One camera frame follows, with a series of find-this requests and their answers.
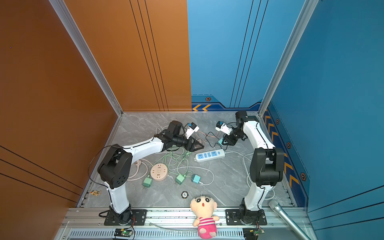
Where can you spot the left green circuit board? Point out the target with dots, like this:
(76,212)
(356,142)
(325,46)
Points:
(124,234)

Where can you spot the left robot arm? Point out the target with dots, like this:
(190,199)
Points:
(115,167)

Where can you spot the teal charger near cable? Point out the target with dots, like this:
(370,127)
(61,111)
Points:
(195,179)

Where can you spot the white blue power strip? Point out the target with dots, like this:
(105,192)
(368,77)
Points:
(210,155)

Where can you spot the green circuit board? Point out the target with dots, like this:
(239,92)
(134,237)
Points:
(252,233)
(124,234)

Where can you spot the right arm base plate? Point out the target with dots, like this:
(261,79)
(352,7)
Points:
(235,217)

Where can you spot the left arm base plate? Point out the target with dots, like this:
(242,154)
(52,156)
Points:
(138,216)

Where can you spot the small toy figure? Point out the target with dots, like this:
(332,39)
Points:
(95,193)

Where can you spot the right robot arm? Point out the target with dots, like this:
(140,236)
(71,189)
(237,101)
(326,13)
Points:
(266,168)

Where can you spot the aluminium front rail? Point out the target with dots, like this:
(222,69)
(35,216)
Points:
(164,224)

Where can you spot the light green charger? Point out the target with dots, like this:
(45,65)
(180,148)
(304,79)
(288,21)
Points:
(147,182)
(180,179)

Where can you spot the round pink power socket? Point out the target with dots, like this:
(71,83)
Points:
(159,172)

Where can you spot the plush doll pink dress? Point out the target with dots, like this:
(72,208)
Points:
(203,207)

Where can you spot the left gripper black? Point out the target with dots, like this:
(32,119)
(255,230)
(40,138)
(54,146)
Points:
(192,148)

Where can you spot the teal charger with black cable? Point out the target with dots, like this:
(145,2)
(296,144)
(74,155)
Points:
(221,140)

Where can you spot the black poker chip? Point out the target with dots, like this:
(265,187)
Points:
(184,195)

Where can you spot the light green charger left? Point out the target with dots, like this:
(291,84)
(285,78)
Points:
(147,182)

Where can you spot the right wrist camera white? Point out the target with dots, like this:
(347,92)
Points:
(223,127)

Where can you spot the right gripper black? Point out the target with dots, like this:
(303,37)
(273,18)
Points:
(230,141)

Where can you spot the right green circuit board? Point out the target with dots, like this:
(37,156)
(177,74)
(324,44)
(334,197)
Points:
(252,233)

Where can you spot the light green charger middle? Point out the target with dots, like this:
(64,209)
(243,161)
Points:
(180,179)

